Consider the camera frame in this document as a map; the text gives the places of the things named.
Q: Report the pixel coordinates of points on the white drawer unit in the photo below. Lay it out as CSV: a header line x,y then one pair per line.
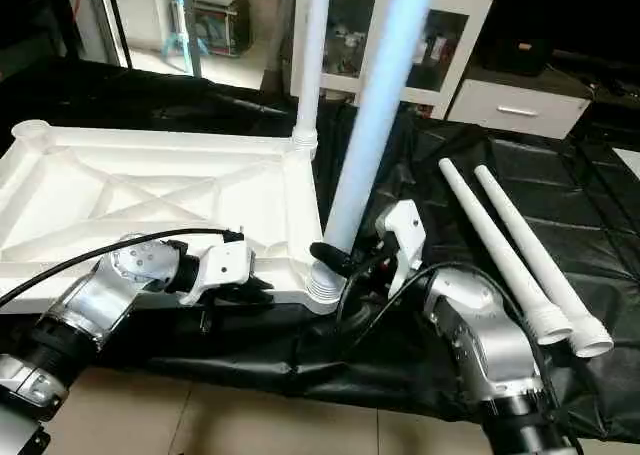
x,y
520,105

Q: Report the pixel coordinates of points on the white plastic table leg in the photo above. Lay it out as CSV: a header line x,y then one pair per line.
x,y
312,45
495,245
540,255
375,105

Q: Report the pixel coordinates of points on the white flat panel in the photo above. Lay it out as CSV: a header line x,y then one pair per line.
x,y
628,162

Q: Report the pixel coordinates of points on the black box yellow label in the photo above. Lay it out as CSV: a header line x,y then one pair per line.
x,y
520,45

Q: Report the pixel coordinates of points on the dark storage box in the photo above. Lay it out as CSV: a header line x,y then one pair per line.
x,y
220,25

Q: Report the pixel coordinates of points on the white plastic table top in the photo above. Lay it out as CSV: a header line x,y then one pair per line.
x,y
150,195

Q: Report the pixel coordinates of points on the light blue metal frame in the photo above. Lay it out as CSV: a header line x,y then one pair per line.
x,y
183,20

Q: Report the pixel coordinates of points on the white glass-door cabinet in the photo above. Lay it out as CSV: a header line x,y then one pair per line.
x,y
460,35

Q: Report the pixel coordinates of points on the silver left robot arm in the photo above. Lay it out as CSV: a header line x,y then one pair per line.
x,y
90,305

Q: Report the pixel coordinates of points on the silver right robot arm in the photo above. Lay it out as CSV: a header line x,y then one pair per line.
x,y
480,335

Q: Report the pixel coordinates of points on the black mat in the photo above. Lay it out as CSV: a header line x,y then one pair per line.
x,y
420,175

